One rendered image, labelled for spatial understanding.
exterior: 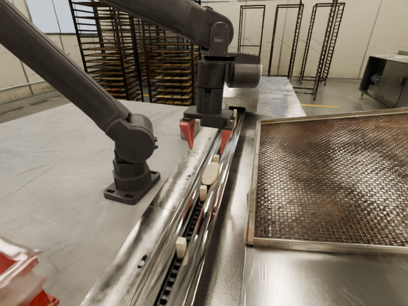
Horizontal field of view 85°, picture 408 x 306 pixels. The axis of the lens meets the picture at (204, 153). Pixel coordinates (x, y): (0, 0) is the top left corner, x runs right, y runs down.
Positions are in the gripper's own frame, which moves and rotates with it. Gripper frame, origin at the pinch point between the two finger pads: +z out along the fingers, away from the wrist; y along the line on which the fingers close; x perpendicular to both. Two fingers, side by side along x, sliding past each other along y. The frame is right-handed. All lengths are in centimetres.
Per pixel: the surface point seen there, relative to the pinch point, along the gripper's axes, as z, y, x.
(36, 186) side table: 10.9, 39.2, 13.3
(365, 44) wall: -36, -269, -700
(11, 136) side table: 12, 74, -9
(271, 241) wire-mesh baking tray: 0.1, -14.8, 24.9
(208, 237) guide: 4.7, -5.9, 22.5
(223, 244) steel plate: 8.7, -8.3, 19.7
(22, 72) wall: 53, 435, -313
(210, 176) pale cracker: 4.6, -2.5, 5.1
